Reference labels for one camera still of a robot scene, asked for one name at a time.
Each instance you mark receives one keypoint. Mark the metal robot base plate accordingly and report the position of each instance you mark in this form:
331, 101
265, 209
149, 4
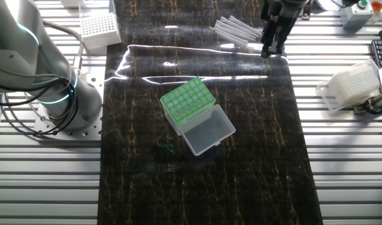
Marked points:
95, 81

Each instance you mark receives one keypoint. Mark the black marble pattern mat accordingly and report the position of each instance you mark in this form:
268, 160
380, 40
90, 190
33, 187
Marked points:
256, 156

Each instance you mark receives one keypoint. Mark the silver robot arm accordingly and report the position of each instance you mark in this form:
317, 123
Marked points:
15, 47

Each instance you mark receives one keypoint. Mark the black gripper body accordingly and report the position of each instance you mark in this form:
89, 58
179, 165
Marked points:
278, 18

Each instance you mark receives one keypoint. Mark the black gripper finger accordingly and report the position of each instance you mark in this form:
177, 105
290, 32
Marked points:
265, 45
278, 43

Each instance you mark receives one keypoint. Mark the grey button control box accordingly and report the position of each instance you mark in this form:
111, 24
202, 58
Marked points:
354, 17

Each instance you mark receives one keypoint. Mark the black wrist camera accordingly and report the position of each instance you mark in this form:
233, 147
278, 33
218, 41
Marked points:
351, 2

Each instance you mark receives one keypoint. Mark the metal corner bracket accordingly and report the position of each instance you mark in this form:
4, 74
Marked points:
307, 13

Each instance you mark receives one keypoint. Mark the white tip rack clear lid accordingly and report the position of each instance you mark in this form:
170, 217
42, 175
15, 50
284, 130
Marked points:
98, 26

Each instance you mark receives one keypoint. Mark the green pipette tip holder box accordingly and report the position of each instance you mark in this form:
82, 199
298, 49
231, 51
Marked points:
187, 103

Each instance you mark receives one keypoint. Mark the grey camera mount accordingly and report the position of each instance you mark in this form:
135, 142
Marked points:
381, 99

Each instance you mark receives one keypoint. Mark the white tip rack tilted box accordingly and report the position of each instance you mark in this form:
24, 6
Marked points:
353, 84

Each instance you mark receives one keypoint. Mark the black keyboard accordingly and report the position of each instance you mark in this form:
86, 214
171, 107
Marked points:
381, 51

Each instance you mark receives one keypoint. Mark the orange capped white tube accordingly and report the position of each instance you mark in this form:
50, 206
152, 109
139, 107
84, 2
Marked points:
376, 6

